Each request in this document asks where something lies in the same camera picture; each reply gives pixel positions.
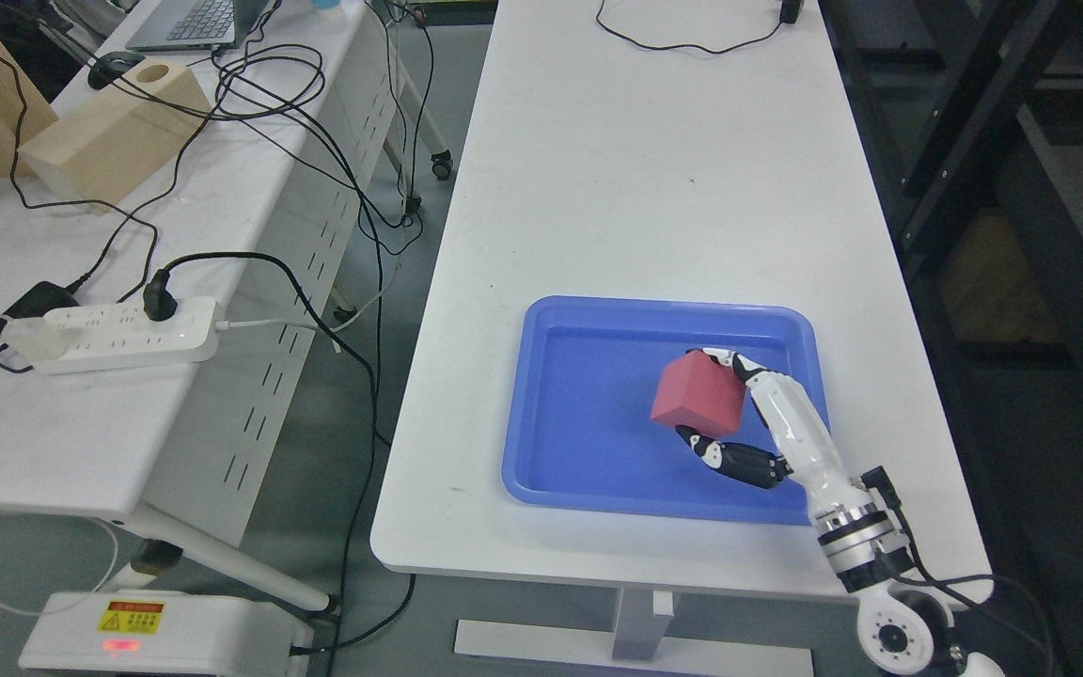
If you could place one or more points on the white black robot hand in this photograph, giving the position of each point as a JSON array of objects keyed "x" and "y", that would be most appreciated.
[{"x": 805, "y": 450}]

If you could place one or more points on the pink foam block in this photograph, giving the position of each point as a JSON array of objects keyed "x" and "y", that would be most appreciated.
[{"x": 695, "y": 391}]

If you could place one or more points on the blue plastic tray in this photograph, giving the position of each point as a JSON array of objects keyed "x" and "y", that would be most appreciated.
[{"x": 580, "y": 434}]

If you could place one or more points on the black metal shelf rack left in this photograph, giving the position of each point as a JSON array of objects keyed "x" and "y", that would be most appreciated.
[{"x": 971, "y": 114}]

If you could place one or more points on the white table with leg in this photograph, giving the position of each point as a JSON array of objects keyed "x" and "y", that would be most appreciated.
[{"x": 592, "y": 168}]

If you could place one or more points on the black power plug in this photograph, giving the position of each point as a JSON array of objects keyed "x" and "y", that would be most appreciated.
[{"x": 158, "y": 303}]

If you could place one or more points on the white side desk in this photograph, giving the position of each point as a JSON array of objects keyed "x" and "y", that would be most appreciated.
[{"x": 177, "y": 453}]

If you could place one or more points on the white power strip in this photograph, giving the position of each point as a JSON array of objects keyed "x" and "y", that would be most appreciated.
[{"x": 112, "y": 337}]

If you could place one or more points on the white floor device box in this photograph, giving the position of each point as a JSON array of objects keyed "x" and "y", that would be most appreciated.
[{"x": 165, "y": 633}]

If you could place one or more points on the wooden box with hole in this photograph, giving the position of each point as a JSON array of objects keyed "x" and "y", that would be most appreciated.
[{"x": 120, "y": 136}]

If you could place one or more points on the grey laptop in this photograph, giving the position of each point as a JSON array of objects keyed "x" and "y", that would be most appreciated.
[{"x": 177, "y": 26}]

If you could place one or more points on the black power adapter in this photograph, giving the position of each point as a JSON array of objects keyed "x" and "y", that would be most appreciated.
[{"x": 42, "y": 298}]

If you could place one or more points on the black computer mouse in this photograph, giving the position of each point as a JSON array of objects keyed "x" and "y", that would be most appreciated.
[{"x": 103, "y": 70}]

